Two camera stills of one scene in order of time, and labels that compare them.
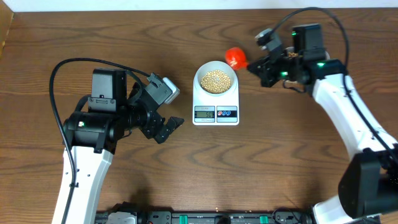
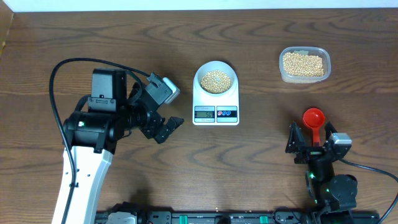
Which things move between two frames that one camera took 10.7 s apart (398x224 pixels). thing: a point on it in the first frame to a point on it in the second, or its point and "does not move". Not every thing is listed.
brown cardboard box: [6, 17] does not move
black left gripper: [152, 127] does not move
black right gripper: [263, 72] to [310, 153]
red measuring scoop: [237, 58] to [314, 118]
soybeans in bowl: [216, 81] does not move
